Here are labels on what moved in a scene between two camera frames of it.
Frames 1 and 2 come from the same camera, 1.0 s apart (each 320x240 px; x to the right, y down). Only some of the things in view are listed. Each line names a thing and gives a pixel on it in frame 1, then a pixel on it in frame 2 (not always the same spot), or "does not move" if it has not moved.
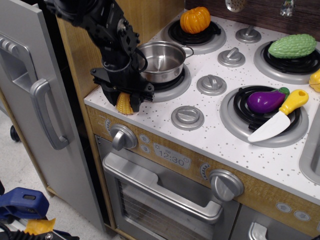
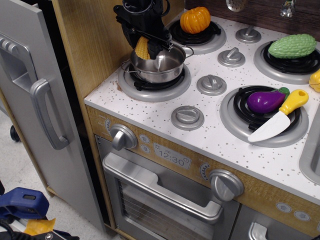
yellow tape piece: (37, 226) does not move
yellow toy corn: (123, 103) to (141, 48)
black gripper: (123, 77) to (149, 24)
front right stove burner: (241, 121) does not move
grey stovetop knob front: (188, 118) does not move
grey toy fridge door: (30, 86) does not move
